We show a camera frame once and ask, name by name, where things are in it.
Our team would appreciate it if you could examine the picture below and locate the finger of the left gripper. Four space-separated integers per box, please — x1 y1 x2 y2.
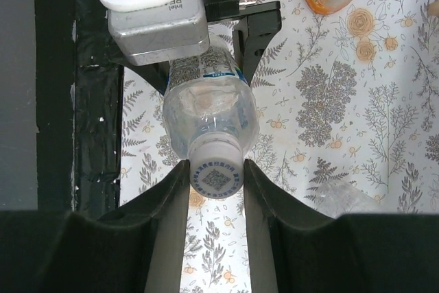
132 62 170 95

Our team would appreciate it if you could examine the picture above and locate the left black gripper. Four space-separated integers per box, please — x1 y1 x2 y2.
203 0 282 82

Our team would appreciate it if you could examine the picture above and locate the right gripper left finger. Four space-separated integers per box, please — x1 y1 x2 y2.
1 161 189 292

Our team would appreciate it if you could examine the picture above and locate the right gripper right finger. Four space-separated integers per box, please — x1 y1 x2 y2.
244 160 438 292

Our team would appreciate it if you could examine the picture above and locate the blue label water bottle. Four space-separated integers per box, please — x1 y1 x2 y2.
163 36 259 159

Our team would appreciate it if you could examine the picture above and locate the clear plastic bottle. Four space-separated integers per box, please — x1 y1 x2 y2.
314 179 383 218

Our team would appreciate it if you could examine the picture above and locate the white grey bottle cap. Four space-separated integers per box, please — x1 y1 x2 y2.
188 133 244 199

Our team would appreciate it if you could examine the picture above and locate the floral patterned table mat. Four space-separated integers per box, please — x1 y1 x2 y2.
121 0 438 292

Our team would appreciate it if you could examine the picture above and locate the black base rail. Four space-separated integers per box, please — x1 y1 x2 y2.
34 0 124 218

